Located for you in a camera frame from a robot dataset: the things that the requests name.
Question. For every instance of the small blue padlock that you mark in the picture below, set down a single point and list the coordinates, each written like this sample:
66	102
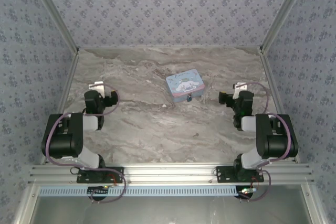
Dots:
189	98

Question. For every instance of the blue cartoon tin box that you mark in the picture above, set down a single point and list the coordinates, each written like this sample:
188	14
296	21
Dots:
183	82

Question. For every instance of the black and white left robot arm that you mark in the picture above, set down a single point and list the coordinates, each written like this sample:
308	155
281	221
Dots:
63	140

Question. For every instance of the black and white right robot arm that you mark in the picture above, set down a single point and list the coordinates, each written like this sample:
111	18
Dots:
275	140

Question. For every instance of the black controller board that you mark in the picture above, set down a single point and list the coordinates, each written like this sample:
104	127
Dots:
97	190
246	191

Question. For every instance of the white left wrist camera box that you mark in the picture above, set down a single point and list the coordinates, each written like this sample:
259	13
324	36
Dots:
97	86

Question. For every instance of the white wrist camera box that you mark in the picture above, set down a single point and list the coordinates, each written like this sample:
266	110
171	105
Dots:
97	86
239	87

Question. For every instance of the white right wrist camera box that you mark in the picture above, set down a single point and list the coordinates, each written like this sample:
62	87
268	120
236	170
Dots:
239	87

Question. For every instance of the aluminium table side rail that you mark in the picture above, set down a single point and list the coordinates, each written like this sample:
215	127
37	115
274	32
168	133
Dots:
273	90
67	90

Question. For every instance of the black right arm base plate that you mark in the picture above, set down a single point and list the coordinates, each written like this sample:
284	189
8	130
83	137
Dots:
225	174

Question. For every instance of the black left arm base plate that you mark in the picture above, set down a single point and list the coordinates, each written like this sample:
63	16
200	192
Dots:
86	176

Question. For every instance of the aluminium cross rail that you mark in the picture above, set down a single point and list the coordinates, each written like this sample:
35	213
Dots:
168	172

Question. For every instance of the aluminium corner frame post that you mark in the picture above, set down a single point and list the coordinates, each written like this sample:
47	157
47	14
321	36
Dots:
55	14
286	11

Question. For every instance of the aluminium lower frame leg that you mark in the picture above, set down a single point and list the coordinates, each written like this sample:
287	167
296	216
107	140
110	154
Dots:
315	205
25	205

